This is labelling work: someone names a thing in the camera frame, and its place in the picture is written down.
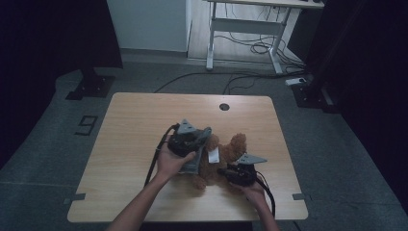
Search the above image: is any brown plush teddy bear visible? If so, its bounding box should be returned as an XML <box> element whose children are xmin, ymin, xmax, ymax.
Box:
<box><xmin>191</xmin><ymin>133</ymin><xmax>248</xmax><ymax>191</ymax></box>

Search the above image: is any dark curtain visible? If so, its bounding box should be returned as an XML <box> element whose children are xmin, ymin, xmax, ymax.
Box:
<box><xmin>0</xmin><ymin>0</ymin><xmax>123</xmax><ymax>169</ymax></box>
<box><xmin>304</xmin><ymin>0</ymin><xmax>408</xmax><ymax>213</ymax></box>

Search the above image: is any black tape floor marking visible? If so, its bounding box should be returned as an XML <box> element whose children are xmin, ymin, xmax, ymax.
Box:
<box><xmin>74</xmin><ymin>115</ymin><xmax>99</xmax><ymax>137</ymax></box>

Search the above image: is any grey tape strip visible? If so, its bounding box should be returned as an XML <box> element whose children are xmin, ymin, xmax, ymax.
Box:
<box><xmin>63</xmin><ymin>192</ymin><xmax>87</xmax><ymax>205</ymax></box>
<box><xmin>292</xmin><ymin>192</ymin><xmax>313</xmax><ymax>202</ymax></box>

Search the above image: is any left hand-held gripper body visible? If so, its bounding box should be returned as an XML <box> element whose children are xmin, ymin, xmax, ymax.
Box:
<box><xmin>166</xmin><ymin>118</ymin><xmax>203</xmax><ymax>158</ymax></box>

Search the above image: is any person's left hand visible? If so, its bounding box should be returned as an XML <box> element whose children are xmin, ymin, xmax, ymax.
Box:
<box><xmin>156</xmin><ymin>142</ymin><xmax>197</xmax><ymax>182</ymax></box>

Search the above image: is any long black floor cable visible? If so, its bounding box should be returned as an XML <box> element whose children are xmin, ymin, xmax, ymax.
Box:
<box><xmin>153</xmin><ymin>70</ymin><xmax>292</xmax><ymax>95</ymax></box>

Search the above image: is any person's right hand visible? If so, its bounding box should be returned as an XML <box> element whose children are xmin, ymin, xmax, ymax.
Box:
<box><xmin>231</xmin><ymin>181</ymin><xmax>268</xmax><ymax>208</ymax></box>

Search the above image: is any black stand base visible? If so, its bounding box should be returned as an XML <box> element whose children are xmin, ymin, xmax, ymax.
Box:
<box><xmin>292</xmin><ymin>73</ymin><xmax>340</xmax><ymax>114</ymax></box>
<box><xmin>65</xmin><ymin>66</ymin><xmax>115</xmax><ymax>100</ymax></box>

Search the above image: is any grey doll clothing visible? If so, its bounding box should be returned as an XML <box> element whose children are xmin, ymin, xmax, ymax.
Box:
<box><xmin>178</xmin><ymin>126</ymin><xmax>214</xmax><ymax>176</ymax></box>

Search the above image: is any white power strip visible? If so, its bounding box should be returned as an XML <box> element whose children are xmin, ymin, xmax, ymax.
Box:
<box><xmin>285</xmin><ymin>77</ymin><xmax>308</xmax><ymax>87</ymax></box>

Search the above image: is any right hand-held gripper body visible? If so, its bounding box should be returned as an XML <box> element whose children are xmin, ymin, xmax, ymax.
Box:
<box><xmin>224</xmin><ymin>153</ymin><xmax>268</xmax><ymax>188</ymax></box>

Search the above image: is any white desk frame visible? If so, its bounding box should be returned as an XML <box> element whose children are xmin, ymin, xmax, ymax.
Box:
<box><xmin>205</xmin><ymin>0</ymin><xmax>325</xmax><ymax>75</ymax></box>

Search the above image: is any tangle of black floor cables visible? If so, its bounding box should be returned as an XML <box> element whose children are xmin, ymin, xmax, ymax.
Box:
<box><xmin>214</xmin><ymin>32</ymin><xmax>306</xmax><ymax>71</ymax></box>

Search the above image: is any right hand-held gripper black cable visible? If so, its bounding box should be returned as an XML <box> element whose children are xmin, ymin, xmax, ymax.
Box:
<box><xmin>254</xmin><ymin>171</ymin><xmax>277</xmax><ymax>218</ymax></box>

